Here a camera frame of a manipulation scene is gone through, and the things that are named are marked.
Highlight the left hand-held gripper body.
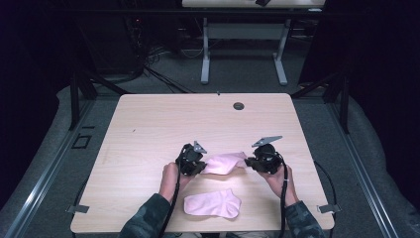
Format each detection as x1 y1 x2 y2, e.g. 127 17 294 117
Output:
175 140 208 177

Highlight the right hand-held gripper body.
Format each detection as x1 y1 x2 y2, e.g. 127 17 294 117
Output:
251 135 285 176

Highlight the pink sock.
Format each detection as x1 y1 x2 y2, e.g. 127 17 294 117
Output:
183 187 243 220
201 151 249 177

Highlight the person's left hand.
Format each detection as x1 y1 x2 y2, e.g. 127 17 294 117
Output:
158 162 193 203

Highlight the person's right hand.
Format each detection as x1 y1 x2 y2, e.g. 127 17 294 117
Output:
258 164 300 208

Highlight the white desk with metal legs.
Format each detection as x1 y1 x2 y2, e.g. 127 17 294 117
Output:
181 0 327 86

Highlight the black metal crossbar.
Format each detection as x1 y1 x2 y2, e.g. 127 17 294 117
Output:
62 8 335 18

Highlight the left hand-held gripper cable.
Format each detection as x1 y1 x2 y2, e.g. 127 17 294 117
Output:
157 155 183 238

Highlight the hand-held gripper cable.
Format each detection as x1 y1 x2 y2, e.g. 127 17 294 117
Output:
276 152 289 238
157 155 183 238

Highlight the right hand-held gripper cable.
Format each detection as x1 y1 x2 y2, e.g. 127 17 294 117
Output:
276 152 289 238

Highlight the black cable loop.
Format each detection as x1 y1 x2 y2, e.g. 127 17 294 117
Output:
313 160 339 212
72 178 90 208

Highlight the bundle of floor cables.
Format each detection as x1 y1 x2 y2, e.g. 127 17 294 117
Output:
140 46 196 94

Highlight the black metal frame stand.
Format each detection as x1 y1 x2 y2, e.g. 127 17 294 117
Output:
290 69 352 135
67 69 131 132

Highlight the aluminium floor rail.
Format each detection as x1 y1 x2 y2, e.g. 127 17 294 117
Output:
326 102 401 238
3 98 97 238

